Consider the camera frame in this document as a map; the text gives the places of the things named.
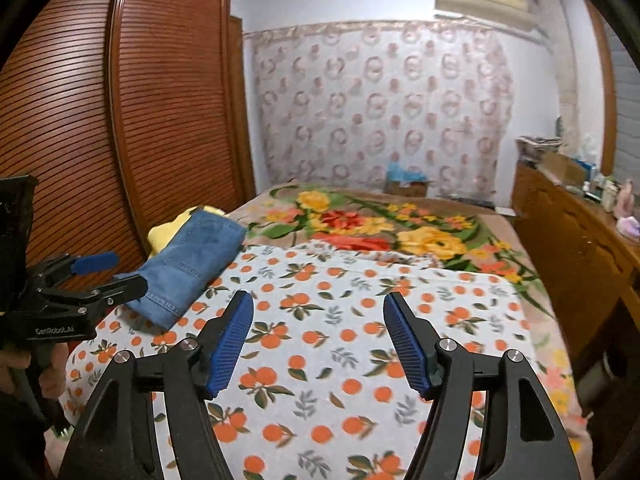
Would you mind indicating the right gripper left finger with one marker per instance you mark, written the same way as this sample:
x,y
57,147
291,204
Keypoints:
x,y
115,436

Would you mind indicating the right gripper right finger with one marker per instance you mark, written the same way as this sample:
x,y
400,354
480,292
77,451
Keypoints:
x,y
523,437

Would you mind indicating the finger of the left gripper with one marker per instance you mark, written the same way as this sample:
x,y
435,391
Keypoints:
x,y
98,299
57,270

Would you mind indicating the blue denim pants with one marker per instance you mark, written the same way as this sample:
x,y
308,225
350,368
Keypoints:
x,y
200,250

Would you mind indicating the yellow plush toy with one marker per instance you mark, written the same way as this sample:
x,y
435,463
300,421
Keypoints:
x,y
159,236

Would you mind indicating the brown louvered wardrobe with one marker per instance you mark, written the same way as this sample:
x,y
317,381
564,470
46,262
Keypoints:
x,y
127,112

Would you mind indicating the wooden sideboard cabinet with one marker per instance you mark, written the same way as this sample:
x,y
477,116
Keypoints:
x,y
588,269

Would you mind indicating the orange print white bedsheet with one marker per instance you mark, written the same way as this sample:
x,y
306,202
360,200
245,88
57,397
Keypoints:
x,y
318,391

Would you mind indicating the pink pouch on sideboard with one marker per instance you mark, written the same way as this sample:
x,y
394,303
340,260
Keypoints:
x,y
629,227

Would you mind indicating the pink bottle on sideboard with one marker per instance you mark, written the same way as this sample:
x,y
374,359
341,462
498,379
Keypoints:
x,y
624,206

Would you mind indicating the brown cardboard box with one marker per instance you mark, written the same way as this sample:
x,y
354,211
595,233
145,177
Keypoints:
x,y
562,169

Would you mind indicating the cardboard box with blue bag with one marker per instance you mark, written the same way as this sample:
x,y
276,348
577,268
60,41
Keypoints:
x,y
405,182

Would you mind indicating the circle pattern lace curtain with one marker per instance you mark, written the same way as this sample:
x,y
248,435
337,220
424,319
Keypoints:
x,y
338,102

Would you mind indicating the stack of newspapers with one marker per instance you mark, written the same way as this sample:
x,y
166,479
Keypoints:
x,y
533,148

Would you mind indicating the grey window roller shutter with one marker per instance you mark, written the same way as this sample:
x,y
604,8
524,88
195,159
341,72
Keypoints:
x,y
627,94

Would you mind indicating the beige tied curtain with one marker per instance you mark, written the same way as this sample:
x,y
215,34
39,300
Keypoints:
x,y
555,25

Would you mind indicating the wall air conditioner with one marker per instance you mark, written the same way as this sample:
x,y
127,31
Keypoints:
x,y
513,13

